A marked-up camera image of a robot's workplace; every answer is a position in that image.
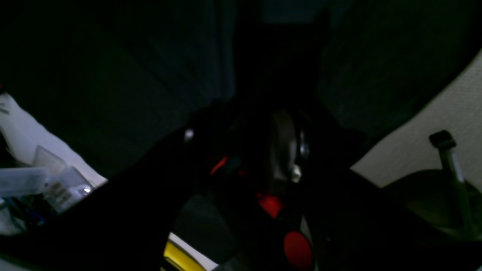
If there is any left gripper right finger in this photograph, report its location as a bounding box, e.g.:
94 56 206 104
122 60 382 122
270 111 310 189

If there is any red black clamp far left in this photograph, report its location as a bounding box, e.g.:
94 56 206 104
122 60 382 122
209 156 315 271

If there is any black table cloth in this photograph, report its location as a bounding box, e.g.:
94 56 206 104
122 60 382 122
1 0 481 271

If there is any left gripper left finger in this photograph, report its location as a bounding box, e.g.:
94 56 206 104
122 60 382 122
186 104 229 177

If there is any dark grey t-shirt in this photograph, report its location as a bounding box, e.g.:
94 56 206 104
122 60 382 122
213 0 351 95

